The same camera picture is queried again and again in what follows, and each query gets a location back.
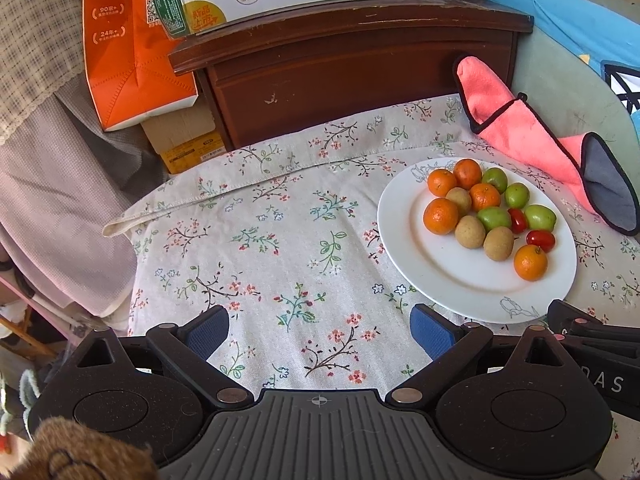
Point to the dark wooden nightstand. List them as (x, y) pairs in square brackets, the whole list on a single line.
[(350, 85)]

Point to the green jujube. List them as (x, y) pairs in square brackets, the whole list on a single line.
[(494, 178), (516, 194), (540, 217), (493, 218)]

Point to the white plate with line drawing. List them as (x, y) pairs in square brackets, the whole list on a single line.
[(450, 280)]

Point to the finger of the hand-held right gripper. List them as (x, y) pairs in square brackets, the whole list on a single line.
[(575, 317)]

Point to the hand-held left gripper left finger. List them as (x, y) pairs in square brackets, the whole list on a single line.
[(210, 332)]

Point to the pink waffle fabric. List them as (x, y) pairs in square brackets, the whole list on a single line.
[(65, 200)]

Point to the grey cloth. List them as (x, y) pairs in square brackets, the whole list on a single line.
[(125, 155)]

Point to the brown longan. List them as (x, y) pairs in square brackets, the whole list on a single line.
[(499, 243), (470, 231), (459, 199)]

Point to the pink cloth with black trim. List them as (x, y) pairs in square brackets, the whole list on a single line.
[(500, 110)]

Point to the blue printed blanket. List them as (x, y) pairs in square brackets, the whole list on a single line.
[(575, 15)]

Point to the floral tablecloth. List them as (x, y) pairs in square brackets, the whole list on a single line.
[(300, 240)]

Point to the green bed sheet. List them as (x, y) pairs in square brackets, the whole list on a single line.
[(550, 90)]

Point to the red cherry tomato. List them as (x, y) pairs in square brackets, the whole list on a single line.
[(541, 240), (517, 220)]

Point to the pink metal rack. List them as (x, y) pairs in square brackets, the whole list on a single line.
[(50, 312)]

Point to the small orange mandarin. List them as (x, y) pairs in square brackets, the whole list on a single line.
[(485, 196), (441, 216), (441, 182), (467, 172), (531, 261)]

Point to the brown plush toy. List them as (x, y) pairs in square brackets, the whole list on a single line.
[(85, 450)]

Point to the checked curtain with lace edge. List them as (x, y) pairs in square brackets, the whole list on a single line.
[(35, 60)]

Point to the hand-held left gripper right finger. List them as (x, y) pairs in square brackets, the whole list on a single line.
[(432, 332)]

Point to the yellow cardboard box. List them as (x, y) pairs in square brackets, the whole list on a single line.
[(185, 150)]

